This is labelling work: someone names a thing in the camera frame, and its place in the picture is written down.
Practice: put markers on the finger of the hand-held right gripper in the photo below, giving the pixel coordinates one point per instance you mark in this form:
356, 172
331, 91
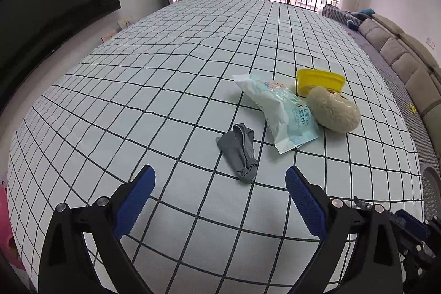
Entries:
434, 224
411, 227

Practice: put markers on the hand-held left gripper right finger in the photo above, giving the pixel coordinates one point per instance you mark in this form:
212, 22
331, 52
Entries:
306, 204

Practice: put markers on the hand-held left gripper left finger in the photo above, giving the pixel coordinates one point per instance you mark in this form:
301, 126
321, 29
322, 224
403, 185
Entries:
134, 204

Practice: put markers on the grey perforated plastic basket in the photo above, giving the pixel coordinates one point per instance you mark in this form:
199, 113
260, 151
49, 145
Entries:
432, 187

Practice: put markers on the grey cloth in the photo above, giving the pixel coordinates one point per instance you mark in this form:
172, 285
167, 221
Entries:
237, 149

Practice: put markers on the wet wipes packet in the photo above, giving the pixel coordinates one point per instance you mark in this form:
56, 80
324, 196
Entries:
282, 111

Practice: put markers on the beige round sponge ball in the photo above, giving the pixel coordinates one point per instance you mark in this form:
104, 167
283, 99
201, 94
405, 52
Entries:
334, 111

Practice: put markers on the yellow plastic container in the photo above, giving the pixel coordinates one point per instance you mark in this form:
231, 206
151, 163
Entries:
310, 77

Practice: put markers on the small yellow item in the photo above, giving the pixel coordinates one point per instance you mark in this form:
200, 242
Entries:
412, 108

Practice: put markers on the pink plastic object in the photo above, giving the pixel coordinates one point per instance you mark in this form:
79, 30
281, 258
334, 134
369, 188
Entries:
8, 228

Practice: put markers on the checked tablecloth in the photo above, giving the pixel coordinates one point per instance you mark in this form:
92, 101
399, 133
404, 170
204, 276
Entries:
155, 73

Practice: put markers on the dark blue item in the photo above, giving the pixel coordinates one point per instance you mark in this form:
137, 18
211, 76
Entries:
352, 25

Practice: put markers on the blue cloth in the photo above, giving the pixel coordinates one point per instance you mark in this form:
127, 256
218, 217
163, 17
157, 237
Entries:
366, 11

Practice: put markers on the wall switch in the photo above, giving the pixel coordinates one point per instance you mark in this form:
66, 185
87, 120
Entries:
430, 42

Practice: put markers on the wall socket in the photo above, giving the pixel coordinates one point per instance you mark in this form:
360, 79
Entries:
124, 22

